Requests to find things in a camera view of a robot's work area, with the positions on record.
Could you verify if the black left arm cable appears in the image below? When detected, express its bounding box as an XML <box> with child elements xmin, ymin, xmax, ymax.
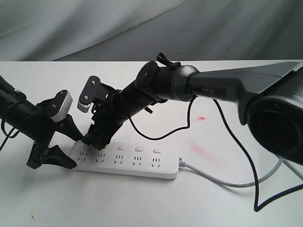
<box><xmin>0</xmin><ymin>118</ymin><xmax>19</xmax><ymax>152</ymax></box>

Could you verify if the white five-outlet power strip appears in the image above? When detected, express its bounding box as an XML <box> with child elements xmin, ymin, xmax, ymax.
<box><xmin>69</xmin><ymin>141</ymin><xmax>179</xmax><ymax>180</ymax></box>

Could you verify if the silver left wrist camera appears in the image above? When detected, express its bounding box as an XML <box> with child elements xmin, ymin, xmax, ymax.
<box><xmin>50</xmin><ymin>90</ymin><xmax>73</xmax><ymax>122</ymax></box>

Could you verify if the grey backdrop cloth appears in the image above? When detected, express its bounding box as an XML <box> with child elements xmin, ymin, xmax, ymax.
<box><xmin>0</xmin><ymin>0</ymin><xmax>303</xmax><ymax>61</ymax></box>

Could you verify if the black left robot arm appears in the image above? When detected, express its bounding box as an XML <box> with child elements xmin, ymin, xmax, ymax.
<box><xmin>0</xmin><ymin>78</ymin><xmax>83</xmax><ymax>169</ymax></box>

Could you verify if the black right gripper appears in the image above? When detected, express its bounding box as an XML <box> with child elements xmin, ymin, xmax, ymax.
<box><xmin>82</xmin><ymin>84</ymin><xmax>127</xmax><ymax>150</ymax></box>

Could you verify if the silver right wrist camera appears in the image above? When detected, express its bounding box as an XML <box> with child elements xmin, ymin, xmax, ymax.
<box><xmin>77</xmin><ymin>76</ymin><xmax>102</xmax><ymax>113</ymax></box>

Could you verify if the grey power cable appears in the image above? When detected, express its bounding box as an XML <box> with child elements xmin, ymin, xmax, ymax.
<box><xmin>178</xmin><ymin>156</ymin><xmax>303</xmax><ymax>189</ymax></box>

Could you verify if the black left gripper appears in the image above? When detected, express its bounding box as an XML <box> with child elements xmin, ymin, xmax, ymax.
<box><xmin>26</xmin><ymin>97</ymin><xmax>84</xmax><ymax>169</ymax></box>

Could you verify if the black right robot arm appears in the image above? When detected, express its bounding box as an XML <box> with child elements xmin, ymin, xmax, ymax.
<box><xmin>78</xmin><ymin>53</ymin><xmax>303</xmax><ymax>164</ymax></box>

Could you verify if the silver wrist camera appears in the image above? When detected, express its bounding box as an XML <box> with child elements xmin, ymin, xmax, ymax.
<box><xmin>50</xmin><ymin>90</ymin><xmax>73</xmax><ymax>122</ymax></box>
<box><xmin>77</xmin><ymin>76</ymin><xmax>102</xmax><ymax>113</ymax></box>

